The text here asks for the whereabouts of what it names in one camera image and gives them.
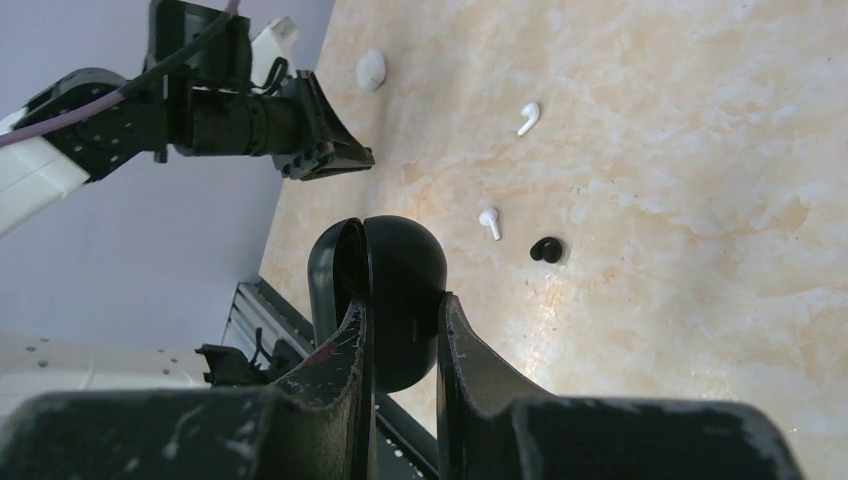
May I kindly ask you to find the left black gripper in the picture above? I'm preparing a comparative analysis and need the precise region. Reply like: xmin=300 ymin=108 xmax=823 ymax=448
xmin=145 ymin=1 xmax=375 ymax=181

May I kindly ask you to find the black earbud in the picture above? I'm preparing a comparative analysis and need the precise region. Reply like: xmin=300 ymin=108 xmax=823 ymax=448
xmin=529 ymin=236 xmax=565 ymax=264

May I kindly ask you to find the white earbud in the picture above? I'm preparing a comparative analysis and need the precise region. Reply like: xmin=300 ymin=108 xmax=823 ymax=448
xmin=478 ymin=208 xmax=502 ymax=241
xmin=517 ymin=102 xmax=541 ymax=137

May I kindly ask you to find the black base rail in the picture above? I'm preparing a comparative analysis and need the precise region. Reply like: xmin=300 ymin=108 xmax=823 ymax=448
xmin=197 ymin=281 xmax=438 ymax=479

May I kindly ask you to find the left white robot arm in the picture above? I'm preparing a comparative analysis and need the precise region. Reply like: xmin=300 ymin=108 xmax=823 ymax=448
xmin=1 ymin=1 xmax=375 ymax=418

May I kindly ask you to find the white earbud upper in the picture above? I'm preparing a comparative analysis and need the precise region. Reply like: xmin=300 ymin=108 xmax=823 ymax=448
xmin=517 ymin=102 xmax=541 ymax=137

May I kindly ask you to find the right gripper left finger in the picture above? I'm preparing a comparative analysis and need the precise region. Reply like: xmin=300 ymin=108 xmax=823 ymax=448
xmin=1 ymin=298 xmax=373 ymax=479

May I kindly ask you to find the white charging case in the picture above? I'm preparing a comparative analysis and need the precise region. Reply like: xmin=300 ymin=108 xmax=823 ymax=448
xmin=356 ymin=48 xmax=387 ymax=92

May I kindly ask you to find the black earbud charging case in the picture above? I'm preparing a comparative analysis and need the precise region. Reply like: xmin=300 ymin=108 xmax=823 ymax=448
xmin=307 ymin=215 xmax=447 ymax=394

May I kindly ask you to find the white earbud lower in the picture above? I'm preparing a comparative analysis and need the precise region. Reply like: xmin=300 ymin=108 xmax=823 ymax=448
xmin=478 ymin=208 xmax=502 ymax=241

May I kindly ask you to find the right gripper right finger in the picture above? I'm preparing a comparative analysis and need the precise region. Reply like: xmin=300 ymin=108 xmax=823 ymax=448
xmin=437 ymin=293 xmax=803 ymax=479

